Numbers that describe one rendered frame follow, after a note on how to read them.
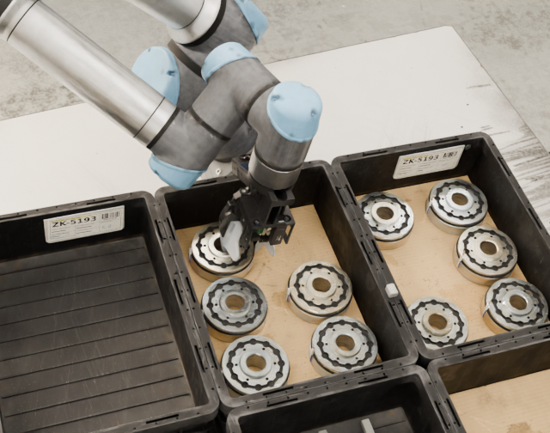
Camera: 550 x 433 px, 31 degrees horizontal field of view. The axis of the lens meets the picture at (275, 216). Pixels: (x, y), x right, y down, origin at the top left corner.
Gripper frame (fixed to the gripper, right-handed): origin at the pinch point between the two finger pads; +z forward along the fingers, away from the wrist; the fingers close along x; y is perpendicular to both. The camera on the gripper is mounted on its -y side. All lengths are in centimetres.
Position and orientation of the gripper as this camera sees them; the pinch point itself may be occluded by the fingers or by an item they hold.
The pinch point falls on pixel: (241, 244)
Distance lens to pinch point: 161.2
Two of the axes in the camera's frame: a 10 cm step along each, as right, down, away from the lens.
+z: -2.3, 6.3, 7.4
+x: 9.2, -1.1, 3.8
